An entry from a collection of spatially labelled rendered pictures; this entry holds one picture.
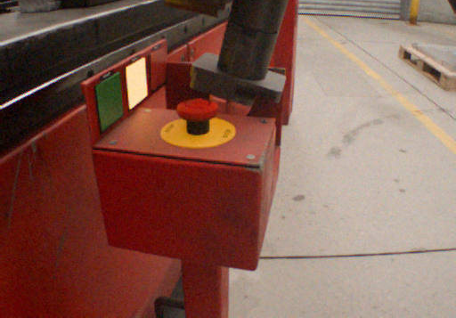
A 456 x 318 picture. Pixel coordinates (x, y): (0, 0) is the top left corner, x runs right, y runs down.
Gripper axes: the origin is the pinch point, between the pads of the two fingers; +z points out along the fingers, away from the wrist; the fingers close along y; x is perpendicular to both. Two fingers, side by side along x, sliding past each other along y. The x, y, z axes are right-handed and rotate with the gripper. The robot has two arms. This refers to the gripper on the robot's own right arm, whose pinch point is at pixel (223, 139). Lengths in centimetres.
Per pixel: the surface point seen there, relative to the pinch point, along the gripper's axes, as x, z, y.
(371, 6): -752, 22, -132
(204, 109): 10.9, -8.0, 1.2
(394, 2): -761, 0, -172
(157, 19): -22.0, -7.0, 18.7
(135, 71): 5.2, -7.3, 10.4
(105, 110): 12.4, -5.6, 10.1
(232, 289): -44, 72, -11
